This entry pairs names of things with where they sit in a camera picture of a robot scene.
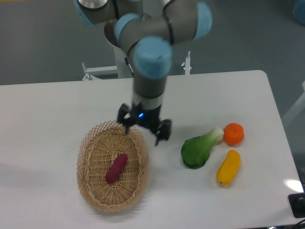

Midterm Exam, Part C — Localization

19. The green bok choy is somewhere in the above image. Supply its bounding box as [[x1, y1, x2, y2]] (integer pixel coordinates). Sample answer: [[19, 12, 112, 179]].
[[181, 127, 224, 169]]

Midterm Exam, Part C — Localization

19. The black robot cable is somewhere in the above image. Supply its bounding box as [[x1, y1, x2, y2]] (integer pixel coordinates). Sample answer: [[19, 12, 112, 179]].
[[124, 56, 135, 78]]

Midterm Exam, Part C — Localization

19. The purple sweet potato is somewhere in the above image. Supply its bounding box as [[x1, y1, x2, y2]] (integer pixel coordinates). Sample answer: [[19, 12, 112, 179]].
[[105, 153, 128, 184]]

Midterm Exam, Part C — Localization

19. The black device at edge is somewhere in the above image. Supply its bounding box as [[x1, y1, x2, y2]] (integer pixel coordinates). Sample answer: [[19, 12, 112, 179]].
[[288, 193, 305, 219]]

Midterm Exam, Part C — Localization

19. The woven wicker basket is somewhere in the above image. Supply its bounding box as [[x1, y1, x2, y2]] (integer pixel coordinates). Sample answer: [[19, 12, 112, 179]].
[[77, 121, 149, 212]]

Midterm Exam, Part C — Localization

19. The yellow mango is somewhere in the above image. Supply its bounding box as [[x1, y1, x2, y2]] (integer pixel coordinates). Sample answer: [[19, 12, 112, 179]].
[[216, 150, 241, 186]]

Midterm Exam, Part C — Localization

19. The white metal base frame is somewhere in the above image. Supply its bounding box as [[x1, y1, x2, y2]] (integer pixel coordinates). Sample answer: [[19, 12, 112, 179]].
[[81, 51, 192, 81]]

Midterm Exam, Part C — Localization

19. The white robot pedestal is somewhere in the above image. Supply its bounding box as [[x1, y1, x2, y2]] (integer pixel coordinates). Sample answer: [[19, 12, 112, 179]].
[[113, 46, 133, 79]]

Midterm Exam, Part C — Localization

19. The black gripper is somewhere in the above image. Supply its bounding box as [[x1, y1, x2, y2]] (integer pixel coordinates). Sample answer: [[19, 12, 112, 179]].
[[117, 103, 172, 146]]

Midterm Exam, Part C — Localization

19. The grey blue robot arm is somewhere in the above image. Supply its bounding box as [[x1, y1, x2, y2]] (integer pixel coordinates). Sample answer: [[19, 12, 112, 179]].
[[74, 0, 213, 141]]

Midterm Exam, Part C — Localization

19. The orange tangerine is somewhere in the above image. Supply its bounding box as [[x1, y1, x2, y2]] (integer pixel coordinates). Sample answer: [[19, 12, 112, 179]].
[[223, 123, 244, 146]]

